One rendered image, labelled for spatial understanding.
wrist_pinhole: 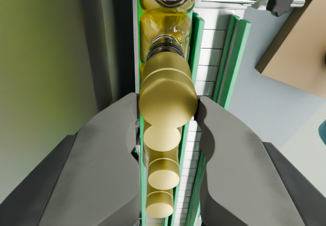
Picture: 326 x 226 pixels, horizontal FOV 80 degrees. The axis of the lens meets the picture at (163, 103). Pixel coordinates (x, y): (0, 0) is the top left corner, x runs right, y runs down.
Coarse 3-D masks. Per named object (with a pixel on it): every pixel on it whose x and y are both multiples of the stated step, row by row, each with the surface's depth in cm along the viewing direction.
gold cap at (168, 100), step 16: (160, 64) 12; (176, 64) 12; (144, 80) 12; (160, 80) 10; (176, 80) 10; (144, 96) 11; (160, 96) 11; (176, 96) 11; (192, 96) 11; (144, 112) 11; (160, 112) 11; (176, 112) 11; (192, 112) 11
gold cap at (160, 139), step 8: (144, 128) 17; (152, 128) 16; (160, 128) 16; (176, 128) 17; (144, 136) 17; (152, 136) 17; (160, 136) 17; (168, 136) 17; (176, 136) 17; (152, 144) 17; (160, 144) 18; (168, 144) 18; (176, 144) 18
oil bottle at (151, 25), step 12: (144, 12) 22; (144, 24) 20; (156, 24) 19; (168, 24) 19; (180, 24) 19; (144, 36) 20; (156, 36) 19; (180, 36) 19; (144, 48) 20; (144, 60) 21
